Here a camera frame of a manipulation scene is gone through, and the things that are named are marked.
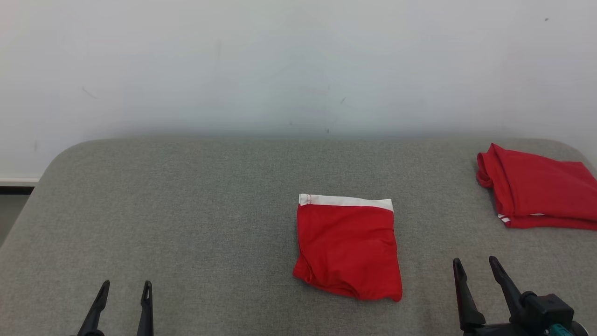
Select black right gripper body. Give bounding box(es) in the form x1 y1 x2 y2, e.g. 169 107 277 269
459 292 590 336

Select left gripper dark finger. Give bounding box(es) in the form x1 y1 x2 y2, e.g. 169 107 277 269
136 280 154 336
76 280 111 336

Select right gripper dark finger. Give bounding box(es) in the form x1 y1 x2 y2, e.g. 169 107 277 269
488 256 526 323
452 258 487 333

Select red Bulls 23 jersey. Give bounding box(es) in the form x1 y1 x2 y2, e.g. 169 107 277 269
476 143 597 231

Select red shorts with white stripes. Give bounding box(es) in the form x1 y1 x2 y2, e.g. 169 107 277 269
292 193 403 303

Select grey fabric sofa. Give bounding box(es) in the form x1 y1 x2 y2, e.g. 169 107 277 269
0 137 597 336

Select white and black baseboard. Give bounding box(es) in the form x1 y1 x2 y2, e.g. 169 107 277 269
0 176 41 195

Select teal right gripper cable plug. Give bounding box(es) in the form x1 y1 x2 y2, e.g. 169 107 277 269
542 323 575 336

